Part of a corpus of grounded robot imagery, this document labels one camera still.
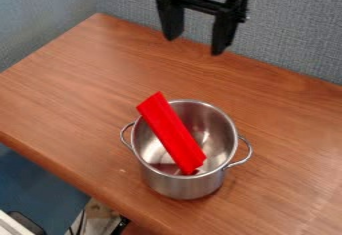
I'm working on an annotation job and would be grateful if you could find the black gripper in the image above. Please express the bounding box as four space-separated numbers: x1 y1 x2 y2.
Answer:
157 0 249 55

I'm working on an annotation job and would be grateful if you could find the red rectangular block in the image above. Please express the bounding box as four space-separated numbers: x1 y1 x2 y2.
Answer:
136 91 207 175

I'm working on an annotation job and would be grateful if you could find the stainless steel pot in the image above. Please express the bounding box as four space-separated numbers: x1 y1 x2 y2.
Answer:
120 99 249 200

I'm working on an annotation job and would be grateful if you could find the white object at corner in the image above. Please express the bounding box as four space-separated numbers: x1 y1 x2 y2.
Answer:
0 210 30 235

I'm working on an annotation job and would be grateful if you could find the black table leg frame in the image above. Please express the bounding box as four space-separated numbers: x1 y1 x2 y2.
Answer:
66 210 130 235

